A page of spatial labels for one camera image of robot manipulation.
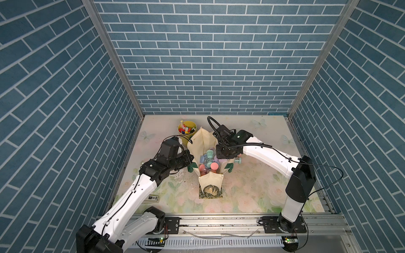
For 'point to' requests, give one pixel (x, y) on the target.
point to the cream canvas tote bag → (210, 184)
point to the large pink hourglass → (214, 165)
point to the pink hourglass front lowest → (202, 171)
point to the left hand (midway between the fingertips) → (199, 157)
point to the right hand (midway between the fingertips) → (220, 155)
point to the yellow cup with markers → (186, 130)
